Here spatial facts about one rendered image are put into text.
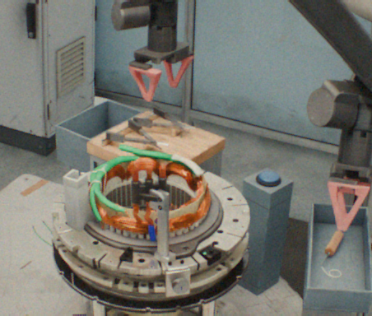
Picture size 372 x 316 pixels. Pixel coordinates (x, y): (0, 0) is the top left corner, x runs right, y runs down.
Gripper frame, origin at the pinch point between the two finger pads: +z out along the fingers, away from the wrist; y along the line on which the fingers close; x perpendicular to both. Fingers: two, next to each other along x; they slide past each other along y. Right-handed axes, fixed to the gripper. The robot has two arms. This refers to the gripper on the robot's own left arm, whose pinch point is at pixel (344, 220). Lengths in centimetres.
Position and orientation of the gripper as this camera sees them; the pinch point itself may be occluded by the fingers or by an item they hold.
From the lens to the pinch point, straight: 111.7
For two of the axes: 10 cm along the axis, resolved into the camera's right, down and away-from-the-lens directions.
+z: -1.3, 9.9, 0.9
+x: 9.5, 1.5, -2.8
